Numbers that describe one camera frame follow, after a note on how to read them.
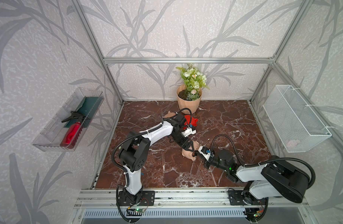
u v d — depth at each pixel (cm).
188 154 81
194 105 103
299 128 60
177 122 69
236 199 73
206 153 70
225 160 65
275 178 45
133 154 49
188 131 82
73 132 60
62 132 64
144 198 72
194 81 93
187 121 85
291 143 72
